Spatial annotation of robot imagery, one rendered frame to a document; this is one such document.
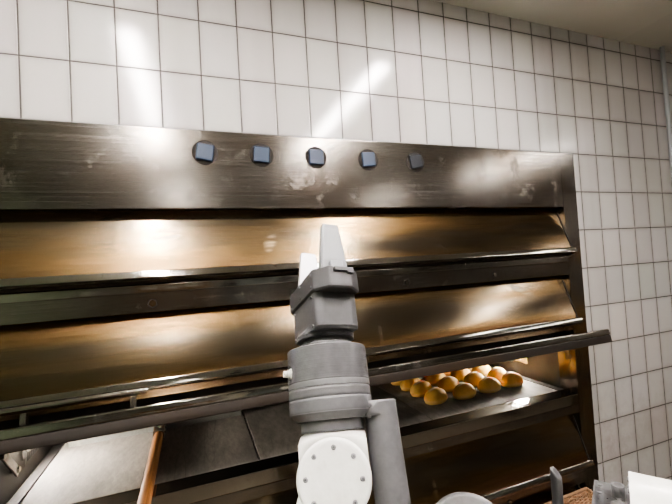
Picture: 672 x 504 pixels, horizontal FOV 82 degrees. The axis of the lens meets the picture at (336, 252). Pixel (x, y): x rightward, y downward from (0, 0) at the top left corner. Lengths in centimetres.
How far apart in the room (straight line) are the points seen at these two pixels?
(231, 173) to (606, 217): 147
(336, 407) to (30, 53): 108
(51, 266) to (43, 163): 24
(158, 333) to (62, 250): 29
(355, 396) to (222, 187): 80
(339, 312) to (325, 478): 15
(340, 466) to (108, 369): 80
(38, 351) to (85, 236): 28
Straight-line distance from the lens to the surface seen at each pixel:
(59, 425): 100
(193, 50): 122
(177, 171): 110
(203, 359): 108
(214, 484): 120
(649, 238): 212
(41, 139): 116
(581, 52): 201
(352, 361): 41
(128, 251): 107
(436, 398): 156
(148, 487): 118
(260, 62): 123
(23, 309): 113
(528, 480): 164
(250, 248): 107
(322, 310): 41
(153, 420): 98
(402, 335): 123
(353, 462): 38
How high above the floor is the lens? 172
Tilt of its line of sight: 2 degrees up
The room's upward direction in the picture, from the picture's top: 3 degrees counter-clockwise
